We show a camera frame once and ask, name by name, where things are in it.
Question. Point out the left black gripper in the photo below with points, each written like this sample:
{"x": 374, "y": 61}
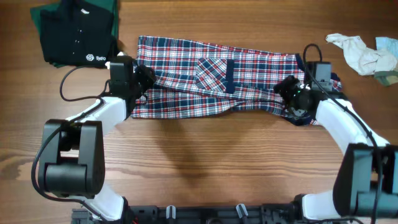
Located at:
{"x": 148, "y": 77}

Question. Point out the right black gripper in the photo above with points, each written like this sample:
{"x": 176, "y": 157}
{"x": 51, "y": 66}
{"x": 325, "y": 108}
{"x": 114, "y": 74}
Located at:
{"x": 286, "y": 88}

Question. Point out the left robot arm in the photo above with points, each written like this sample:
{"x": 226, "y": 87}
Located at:
{"x": 70, "y": 164}

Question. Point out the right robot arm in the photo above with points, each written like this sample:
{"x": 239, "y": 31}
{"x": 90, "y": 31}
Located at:
{"x": 366, "y": 184}

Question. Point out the beige crumpled cloth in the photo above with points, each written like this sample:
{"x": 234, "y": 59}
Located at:
{"x": 362, "y": 59}

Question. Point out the black folded polo shirt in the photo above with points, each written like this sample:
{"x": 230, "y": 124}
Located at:
{"x": 74, "y": 34}

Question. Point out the olive green cloth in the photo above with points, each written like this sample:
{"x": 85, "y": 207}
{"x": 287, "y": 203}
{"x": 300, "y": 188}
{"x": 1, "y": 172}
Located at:
{"x": 386, "y": 78}

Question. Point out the light blue cloth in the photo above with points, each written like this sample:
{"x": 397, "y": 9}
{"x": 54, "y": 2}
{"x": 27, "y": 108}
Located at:
{"x": 387, "y": 43}

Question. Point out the green folded shirt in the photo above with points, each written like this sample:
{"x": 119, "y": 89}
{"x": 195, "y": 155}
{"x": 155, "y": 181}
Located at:
{"x": 115, "y": 18}

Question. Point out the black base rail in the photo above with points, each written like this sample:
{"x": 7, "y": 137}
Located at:
{"x": 238, "y": 214}

